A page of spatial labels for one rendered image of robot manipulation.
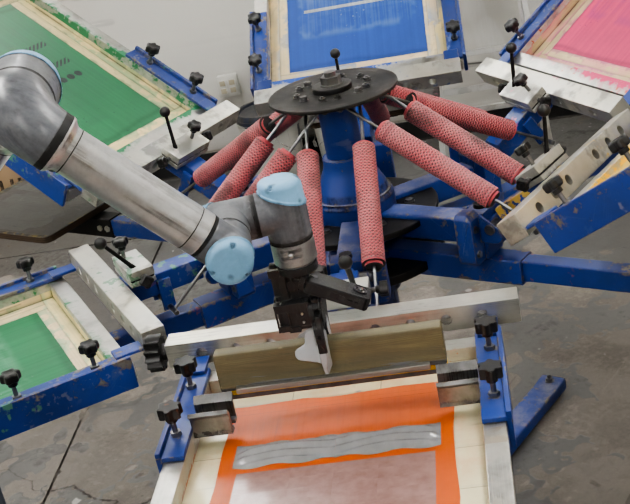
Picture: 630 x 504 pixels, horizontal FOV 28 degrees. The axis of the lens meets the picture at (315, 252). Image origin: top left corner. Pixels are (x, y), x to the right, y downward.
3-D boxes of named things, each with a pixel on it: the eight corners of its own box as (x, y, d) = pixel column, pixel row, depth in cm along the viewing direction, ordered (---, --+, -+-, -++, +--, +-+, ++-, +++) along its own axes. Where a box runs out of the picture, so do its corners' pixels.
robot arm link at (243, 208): (188, 225, 201) (255, 210, 201) (187, 200, 211) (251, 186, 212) (200, 268, 204) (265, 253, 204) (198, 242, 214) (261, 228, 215)
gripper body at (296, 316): (284, 317, 223) (270, 256, 218) (331, 310, 221) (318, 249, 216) (279, 338, 216) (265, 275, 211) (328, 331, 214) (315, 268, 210)
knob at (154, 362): (177, 375, 244) (168, 342, 241) (149, 379, 245) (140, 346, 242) (184, 357, 250) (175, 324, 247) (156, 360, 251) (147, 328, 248)
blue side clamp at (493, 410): (516, 447, 207) (511, 411, 204) (486, 450, 207) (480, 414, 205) (505, 357, 234) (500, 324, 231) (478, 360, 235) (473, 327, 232)
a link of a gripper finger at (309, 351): (301, 376, 221) (291, 327, 218) (334, 372, 220) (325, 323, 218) (299, 383, 218) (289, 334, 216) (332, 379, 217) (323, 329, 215)
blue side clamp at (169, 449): (191, 485, 215) (182, 451, 212) (163, 488, 216) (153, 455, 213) (217, 394, 242) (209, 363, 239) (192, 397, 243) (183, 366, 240)
